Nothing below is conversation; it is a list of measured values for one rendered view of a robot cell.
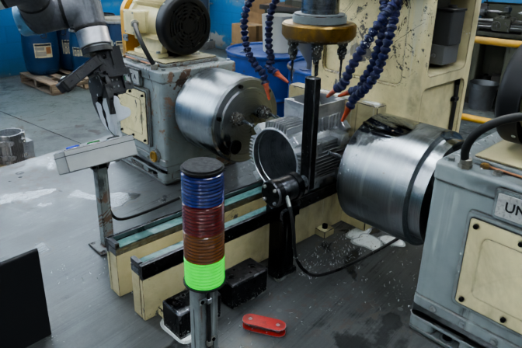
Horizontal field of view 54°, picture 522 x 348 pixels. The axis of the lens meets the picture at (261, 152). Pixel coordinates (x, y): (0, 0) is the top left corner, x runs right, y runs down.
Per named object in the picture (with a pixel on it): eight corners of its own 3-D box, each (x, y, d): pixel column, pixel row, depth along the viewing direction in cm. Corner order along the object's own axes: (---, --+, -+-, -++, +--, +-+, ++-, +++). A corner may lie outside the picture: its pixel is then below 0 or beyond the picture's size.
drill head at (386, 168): (367, 187, 135) (376, 95, 126) (527, 251, 107) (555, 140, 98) (303, 217, 119) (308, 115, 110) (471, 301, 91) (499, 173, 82)
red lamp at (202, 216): (207, 213, 77) (207, 186, 75) (233, 228, 73) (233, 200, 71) (174, 226, 73) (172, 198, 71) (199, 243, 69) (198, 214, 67)
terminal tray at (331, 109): (313, 116, 140) (314, 91, 137) (343, 126, 132) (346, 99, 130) (282, 125, 132) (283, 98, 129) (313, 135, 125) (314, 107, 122)
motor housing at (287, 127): (299, 163, 148) (302, 99, 141) (351, 184, 135) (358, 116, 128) (248, 182, 135) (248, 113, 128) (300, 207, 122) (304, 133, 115)
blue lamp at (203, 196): (207, 186, 75) (206, 158, 74) (233, 200, 71) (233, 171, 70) (172, 198, 71) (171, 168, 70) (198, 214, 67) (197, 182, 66)
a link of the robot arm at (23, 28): (2, -12, 112) (53, -21, 114) (19, 15, 122) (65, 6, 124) (9, 19, 110) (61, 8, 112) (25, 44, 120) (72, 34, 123)
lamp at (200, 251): (207, 238, 79) (207, 213, 77) (233, 255, 75) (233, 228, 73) (175, 253, 75) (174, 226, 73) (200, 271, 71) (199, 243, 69)
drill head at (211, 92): (211, 126, 180) (210, 54, 170) (286, 155, 155) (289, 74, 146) (150, 141, 164) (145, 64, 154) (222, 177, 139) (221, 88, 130)
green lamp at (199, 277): (208, 263, 80) (207, 238, 79) (233, 280, 76) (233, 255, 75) (176, 279, 76) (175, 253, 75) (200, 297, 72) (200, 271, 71)
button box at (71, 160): (126, 157, 127) (120, 137, 127) (138, 154, 122) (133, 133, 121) (58, 175, 116) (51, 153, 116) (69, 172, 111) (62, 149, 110)
